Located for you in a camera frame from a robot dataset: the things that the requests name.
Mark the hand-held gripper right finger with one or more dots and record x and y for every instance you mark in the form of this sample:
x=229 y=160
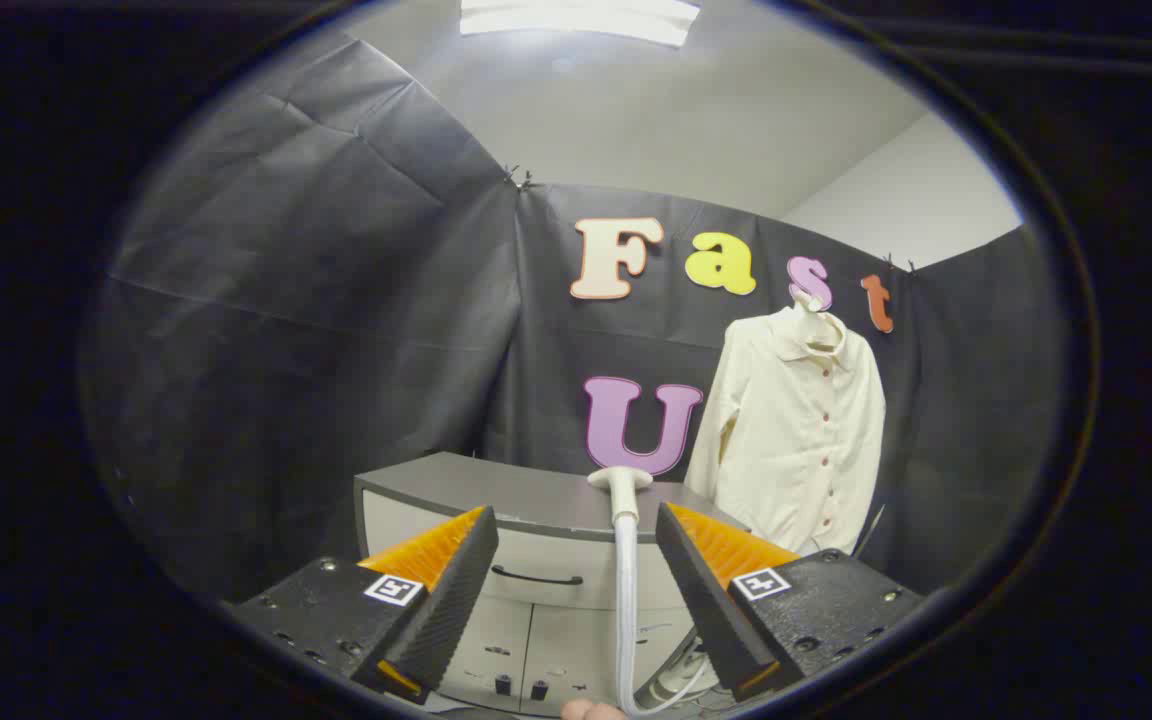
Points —
x=706 y=610

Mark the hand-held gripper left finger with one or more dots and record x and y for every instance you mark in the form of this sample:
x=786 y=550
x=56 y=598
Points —
x=446 y=610

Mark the white garment steamer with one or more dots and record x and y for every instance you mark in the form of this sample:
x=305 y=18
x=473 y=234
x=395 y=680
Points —
x=624 y=500

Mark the cream button shirt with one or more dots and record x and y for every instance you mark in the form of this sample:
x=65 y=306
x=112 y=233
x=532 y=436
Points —
x=796 y=440

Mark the white cabinet with grey top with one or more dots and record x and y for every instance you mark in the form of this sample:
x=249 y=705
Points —
x=536 y=495

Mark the black backdrop cloth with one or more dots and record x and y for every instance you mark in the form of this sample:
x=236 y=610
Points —
x=286 y=350

